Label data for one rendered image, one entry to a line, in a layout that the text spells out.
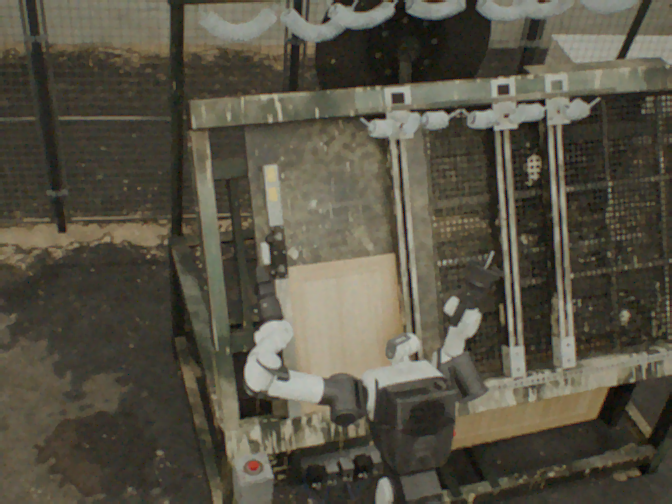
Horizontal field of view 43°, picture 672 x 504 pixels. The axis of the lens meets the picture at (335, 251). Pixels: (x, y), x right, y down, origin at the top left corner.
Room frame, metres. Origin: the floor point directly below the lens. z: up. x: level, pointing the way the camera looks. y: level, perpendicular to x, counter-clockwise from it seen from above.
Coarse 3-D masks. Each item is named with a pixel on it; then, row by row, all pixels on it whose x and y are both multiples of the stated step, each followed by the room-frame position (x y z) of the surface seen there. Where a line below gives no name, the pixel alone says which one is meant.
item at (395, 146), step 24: (384, 96) 2.85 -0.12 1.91; (408, 96) 2.88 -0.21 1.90; (408, 120) 2.83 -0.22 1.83; (384, 144) 2.84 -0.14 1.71; (408, 192) 2.72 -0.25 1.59; (408, 216) 2.67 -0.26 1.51; (408, 240) 2.62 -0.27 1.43; (408, 264) 2.59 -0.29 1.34; (408, 288) 2.53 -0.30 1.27; (408, 312) 2.47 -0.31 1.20
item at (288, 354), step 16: (272, 208) 2.55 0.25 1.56; (272, 224) 2.52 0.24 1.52; (272, 256) 2.46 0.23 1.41; (288, 288) 2.41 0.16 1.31; (288, 304) 2.37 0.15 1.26; (288, 320) 2.34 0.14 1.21; (288, 352) 2.27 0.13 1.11; (288, 368) 2.24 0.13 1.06; (288, 400) 2.18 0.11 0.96; (288, 416) 2.15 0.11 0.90
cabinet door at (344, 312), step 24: (312, 264) 2.50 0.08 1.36; (336, 264) 2.53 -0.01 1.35; (360, 264) 2.56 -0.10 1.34; (384, 264) 2.59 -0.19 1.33; (312, 288) 2.45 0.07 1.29; (336, 288) 2.48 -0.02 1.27; (360, 288) 2.51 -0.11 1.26; (384, 288) 2.54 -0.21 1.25; (312, 312) 2.40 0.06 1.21; (336, 312) 2.43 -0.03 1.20; (360, 312) 2.46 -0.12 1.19; (384, 312) 2.49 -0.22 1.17; (312, 336) 2.35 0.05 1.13; (336, 336) 2.38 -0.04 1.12; (360, 336) 2.41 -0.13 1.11; (384, 336) 2.44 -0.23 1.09; (312, 360) 2.30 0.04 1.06; (336, 360) 2.33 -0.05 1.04; (360, 360) 2.36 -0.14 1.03; (384, 360) 2.38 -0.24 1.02; (312, 408) 2.20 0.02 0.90
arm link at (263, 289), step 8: (256, 280) 2.27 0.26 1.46; (264, 280) 2.26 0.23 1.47; (272, 280) 2.28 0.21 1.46; (256, 288) 2.27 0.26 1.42; (264, 288) 2.24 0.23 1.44; (272, 288) 2.25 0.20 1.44; (256, 296) 2.27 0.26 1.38; (264, 296) 2.23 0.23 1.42; (272, 296) 2.24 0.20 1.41; (256, 304) 2.21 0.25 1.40; (264, 304) 2.19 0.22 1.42; (272, 304) 2.19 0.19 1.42; (280, 304) 2.22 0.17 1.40; (256, 312) 2.19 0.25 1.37
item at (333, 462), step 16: (304, 448) 2.09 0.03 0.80; (320, 448) 2.11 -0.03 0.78; (336, 448) 2.14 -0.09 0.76; (352, 448) 2.16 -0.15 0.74; (368, 448) 2.17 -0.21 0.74; (304, 464) 2.06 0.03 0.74; (320, 464) 2.07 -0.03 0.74; (336, 464) 2.08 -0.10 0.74; (352, 464) 2.07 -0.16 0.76; (368, 464) 2.08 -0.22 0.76; (304, 480) 2.05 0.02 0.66; (320, 480) 2.01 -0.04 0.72; (336, 480) 2.03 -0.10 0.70; (320, 496) 2.01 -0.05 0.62; (336, 496) 2.04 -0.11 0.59; (352, 496) 2.05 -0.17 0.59
